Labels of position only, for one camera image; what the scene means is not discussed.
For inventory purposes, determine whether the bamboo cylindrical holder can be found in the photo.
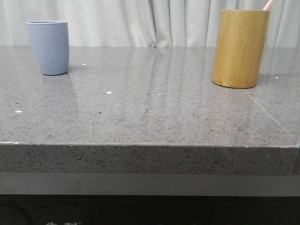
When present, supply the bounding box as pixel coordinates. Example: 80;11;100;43
212;9;270;89

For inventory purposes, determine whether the blue plastic cup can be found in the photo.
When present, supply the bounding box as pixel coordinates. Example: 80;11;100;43
26;21;69;75

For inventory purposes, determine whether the white curtain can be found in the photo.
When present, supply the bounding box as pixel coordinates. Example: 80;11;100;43
0;0;300;49

